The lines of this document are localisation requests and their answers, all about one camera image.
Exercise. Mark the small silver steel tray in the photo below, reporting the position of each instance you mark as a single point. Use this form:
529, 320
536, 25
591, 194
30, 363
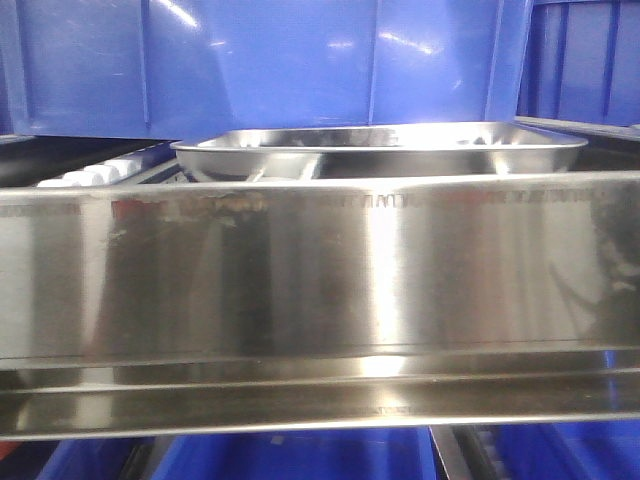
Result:
379, 151

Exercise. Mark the white roller track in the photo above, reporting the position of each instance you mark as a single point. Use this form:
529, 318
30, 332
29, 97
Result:
113, 170

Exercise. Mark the lower blue plastic bin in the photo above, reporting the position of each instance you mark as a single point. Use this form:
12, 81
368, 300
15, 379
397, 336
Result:
376, 453

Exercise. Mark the large blue plastic bin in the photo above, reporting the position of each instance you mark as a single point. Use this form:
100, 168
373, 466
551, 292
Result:
192, 69

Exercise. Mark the blue plastic bin at right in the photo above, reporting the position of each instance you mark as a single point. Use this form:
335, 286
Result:
582, 62

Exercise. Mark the stainless steel shelf front rail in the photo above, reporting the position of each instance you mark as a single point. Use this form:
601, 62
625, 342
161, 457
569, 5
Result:
327, 303

